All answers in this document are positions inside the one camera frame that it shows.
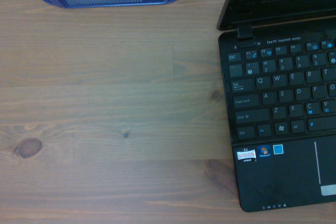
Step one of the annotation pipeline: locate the black tray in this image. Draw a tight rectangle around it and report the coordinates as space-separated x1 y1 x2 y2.
216 0 336 213

